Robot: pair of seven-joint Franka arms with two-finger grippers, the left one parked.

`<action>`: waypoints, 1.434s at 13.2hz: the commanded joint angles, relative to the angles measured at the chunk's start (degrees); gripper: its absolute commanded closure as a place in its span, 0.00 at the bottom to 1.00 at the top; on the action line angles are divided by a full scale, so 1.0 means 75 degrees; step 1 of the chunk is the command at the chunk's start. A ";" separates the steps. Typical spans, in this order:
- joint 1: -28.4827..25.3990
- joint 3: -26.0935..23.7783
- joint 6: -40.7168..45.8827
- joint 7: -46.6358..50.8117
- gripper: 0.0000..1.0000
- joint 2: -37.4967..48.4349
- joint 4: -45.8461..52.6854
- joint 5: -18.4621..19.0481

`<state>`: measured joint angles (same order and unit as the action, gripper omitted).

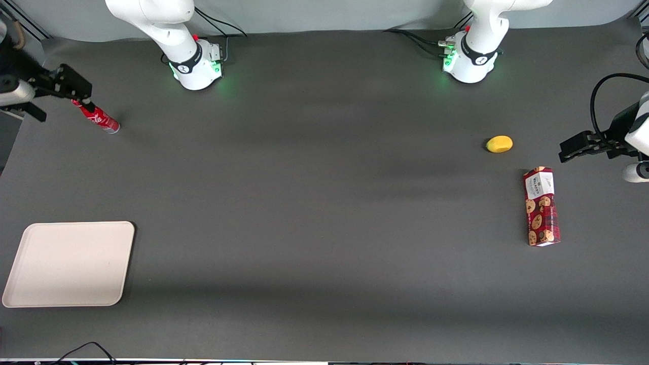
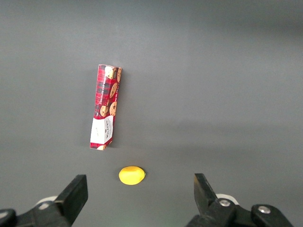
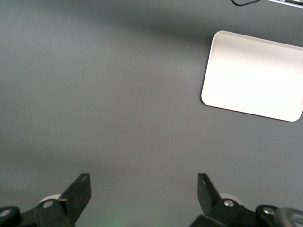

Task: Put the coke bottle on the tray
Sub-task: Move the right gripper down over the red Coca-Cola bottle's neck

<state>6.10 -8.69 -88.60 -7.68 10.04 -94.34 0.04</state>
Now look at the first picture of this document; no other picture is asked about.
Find black looped wrist cable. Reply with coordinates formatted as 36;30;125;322
589;73;649;145

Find black base cable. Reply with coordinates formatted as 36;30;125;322
406;34;454;58
383;29;449;46
194;7;248;38

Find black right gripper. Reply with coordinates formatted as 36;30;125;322
14;64;93;123

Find black metal frame rail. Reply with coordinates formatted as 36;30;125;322
0;0;52;41

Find black cable at table edge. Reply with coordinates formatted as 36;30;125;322
48;341;118;365

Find beige plastic tray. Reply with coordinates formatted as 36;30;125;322
2;221;136;308

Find yellow lemon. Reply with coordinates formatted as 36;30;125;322
485;135;514;154

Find red coke bottle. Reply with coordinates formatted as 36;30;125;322
71;99;121;135

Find red tartan cookie box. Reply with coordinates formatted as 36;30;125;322
523;166;562;247

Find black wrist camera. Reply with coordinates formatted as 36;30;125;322
611;101;641;145
0;46;39;80

